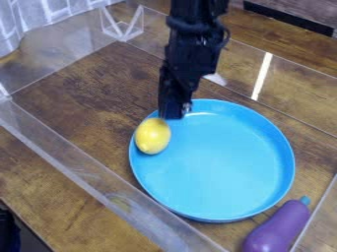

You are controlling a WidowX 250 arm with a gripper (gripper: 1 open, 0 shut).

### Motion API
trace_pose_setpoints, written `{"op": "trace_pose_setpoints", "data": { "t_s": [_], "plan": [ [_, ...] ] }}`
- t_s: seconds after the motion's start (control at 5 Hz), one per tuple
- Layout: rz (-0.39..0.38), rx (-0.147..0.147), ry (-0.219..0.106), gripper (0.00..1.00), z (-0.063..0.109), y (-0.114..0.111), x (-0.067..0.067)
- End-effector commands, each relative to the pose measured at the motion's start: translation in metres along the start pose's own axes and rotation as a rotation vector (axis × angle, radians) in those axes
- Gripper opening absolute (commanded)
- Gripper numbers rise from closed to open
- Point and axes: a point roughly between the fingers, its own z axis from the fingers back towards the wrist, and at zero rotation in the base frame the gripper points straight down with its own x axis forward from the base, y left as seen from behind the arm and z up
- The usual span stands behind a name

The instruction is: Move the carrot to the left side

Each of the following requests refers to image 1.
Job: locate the blue round plate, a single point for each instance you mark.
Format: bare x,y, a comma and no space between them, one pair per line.
228,167

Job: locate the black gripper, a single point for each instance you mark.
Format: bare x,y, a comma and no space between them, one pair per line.
192,55

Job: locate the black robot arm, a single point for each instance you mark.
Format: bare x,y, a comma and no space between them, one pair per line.
197,11

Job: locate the purple toy eggplant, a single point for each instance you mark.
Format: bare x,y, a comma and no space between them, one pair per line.
275,235

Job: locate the black bar in background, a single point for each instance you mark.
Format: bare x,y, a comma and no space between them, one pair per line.
288,18

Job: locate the clear acrylic enclosure wall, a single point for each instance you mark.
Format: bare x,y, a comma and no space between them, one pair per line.
78,87

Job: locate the white patterned curtain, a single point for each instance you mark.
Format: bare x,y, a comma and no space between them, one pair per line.
25,15

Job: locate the yellow toy lemon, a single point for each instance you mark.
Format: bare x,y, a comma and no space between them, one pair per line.
153,135

